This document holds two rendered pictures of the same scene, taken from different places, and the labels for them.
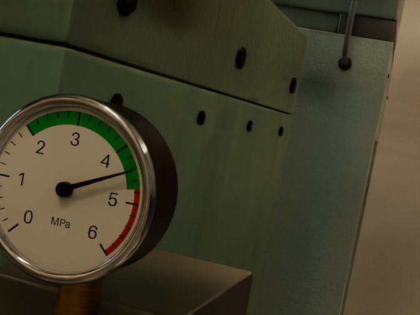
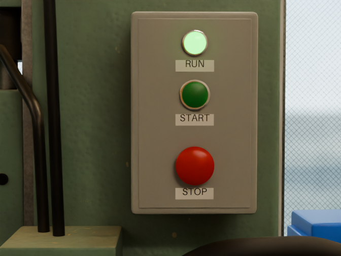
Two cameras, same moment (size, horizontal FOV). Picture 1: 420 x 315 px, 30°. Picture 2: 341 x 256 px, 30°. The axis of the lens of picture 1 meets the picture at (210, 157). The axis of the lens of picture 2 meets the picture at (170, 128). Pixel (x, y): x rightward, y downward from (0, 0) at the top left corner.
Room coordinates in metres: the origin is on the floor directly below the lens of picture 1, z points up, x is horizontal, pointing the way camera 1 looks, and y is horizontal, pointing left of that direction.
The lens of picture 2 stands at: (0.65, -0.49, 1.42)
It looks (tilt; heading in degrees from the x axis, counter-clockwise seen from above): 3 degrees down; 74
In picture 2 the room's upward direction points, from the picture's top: straight up
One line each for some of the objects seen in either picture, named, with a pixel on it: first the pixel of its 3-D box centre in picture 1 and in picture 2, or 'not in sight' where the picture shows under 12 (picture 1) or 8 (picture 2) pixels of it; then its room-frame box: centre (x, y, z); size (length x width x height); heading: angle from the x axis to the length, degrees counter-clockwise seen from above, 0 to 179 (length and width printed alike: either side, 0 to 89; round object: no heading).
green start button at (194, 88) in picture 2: not in sight; (195, 94); (0.81, -0.02, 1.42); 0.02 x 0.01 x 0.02; 165
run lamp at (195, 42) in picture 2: not in sight; (195, 42); (0.81, -0.02, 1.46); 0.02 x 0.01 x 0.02; 165
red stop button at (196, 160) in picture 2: not in sight; (195, 165); (0.81, -0.02, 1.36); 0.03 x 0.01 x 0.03; 165
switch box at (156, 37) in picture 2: not in sight; (192, 113); (0.82, 0.02, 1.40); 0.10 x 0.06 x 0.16; 165
